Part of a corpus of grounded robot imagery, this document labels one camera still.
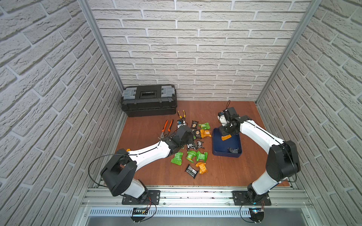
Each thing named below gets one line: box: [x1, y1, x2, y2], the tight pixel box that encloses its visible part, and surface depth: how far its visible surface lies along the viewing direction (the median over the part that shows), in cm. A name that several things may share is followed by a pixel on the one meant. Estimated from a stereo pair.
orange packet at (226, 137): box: [221, 134, 232, 141], surface depth 89 cm
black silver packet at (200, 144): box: [197, 140, 206, 150], surface depth 94 cm
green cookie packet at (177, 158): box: [170, 151, 184, 166], surface depth 89 cm
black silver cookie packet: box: [186, 143, 197, 151], surface depth 94 cm
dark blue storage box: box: [212, 128, 242, 158], surface depth 93 cm
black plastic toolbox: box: [120, 84, 178, 118], surface depth 102 cm
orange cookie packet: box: [195, 161, 208, 175], surface depth 85 cm
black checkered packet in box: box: [227, 146, 239, 154], surface depth 91 cm
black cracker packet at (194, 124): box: [190, 120, 199, 130], surface depth 105 cm
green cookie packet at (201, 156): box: [196, 150, 209, 163], surface depth 89 cm
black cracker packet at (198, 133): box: [194, 129, 202, 139], surface depth 100 cm
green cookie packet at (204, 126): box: [197, 122, 211, 130], surface depth 105 cm
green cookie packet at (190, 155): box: [185, 150, 198, 164], surface depth 89 cm
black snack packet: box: [184, 163, 198, 179], surface depth 83 cm
